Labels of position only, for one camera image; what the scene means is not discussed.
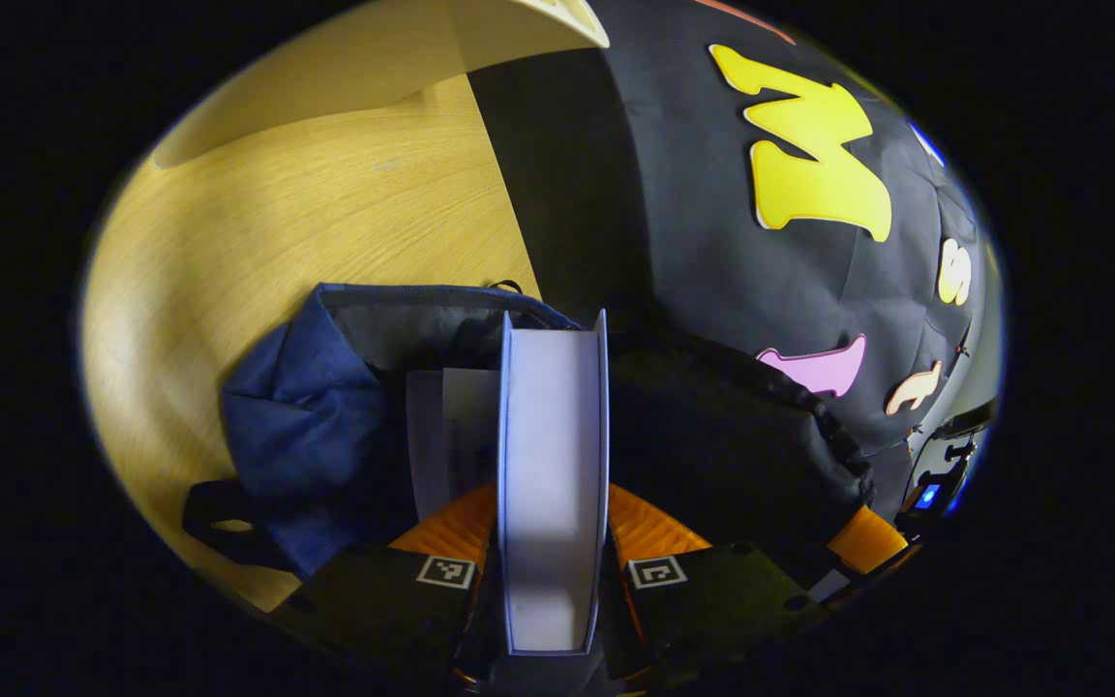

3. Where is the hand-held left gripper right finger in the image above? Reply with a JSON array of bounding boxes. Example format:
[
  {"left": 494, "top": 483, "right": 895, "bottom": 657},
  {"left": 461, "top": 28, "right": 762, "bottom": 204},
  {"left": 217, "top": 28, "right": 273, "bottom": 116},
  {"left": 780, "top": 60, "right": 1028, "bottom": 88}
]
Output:
[{"left": 606, "top": 484, "right": 825, "bottom": 679}]

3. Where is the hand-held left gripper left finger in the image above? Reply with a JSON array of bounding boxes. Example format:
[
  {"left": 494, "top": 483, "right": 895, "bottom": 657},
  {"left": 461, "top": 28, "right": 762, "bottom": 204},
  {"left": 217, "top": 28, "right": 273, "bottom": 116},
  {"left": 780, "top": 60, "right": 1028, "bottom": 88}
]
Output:
[{"left": 272, "top": 484, "right": 502, "bottom": 683}]

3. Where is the blue schoolbag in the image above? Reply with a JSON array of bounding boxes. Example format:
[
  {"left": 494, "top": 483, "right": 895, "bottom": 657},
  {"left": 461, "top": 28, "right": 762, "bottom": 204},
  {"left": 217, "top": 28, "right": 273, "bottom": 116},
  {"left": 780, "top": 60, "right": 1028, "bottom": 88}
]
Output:
[{"left": 182, "top": 281, "right": 873, "bottom": 582}]

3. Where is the grey cover book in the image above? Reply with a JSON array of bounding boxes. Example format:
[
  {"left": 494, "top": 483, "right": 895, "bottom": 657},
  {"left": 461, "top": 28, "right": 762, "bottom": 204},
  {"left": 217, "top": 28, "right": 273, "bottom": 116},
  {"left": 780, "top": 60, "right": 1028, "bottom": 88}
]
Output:
[{"left": 497, "top": 310, "right": 610, "bottom": 657}]

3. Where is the cream plastic bookshelf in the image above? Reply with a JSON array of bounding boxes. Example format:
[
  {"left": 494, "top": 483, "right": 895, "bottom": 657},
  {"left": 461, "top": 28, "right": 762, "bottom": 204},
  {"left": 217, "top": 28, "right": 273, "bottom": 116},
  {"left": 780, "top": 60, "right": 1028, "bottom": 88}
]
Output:
[{"left": 153, "top": 0, "right": 610, "bottom": 170}]

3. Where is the black backdrop cloth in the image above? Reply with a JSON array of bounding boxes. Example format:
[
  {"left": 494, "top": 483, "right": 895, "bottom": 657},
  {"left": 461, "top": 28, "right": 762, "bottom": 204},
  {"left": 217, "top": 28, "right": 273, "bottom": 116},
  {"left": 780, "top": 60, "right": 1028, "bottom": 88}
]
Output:
[{"left": 468, "top": 0, "right": 1004, "bottom": 543}]

